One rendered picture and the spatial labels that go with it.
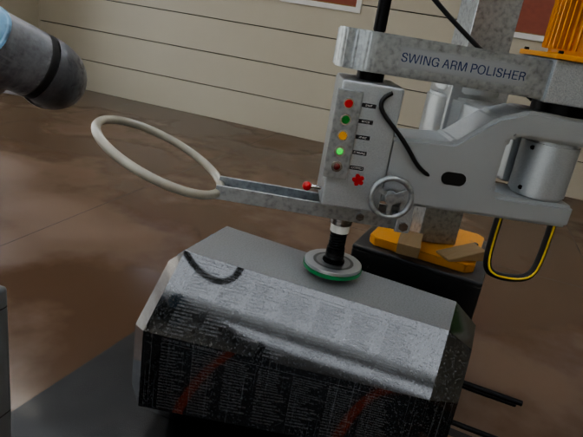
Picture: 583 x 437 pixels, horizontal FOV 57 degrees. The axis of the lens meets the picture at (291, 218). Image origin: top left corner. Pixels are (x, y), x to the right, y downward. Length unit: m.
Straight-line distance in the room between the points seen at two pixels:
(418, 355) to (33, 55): 1.39
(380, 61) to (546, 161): 0.66
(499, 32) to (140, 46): 7.52
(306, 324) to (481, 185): 0.75
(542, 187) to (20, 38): 1.61
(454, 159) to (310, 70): 6.47
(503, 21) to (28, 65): 1.97
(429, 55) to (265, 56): 6.77
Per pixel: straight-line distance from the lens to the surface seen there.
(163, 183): 1.69
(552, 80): 1.89
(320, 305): 1.88
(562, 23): 1.98
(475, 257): 2.57
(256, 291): 1.93
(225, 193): 1.86
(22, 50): 0.98
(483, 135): 1.86
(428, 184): 1.85
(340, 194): 1.80
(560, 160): 1.99
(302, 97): 8.28
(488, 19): 2.50
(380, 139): 1.77
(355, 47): 1.74
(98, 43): 9.91
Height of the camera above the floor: 1.67
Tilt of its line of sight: 20 degrees down
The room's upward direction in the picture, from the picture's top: 9 degrees clockwise
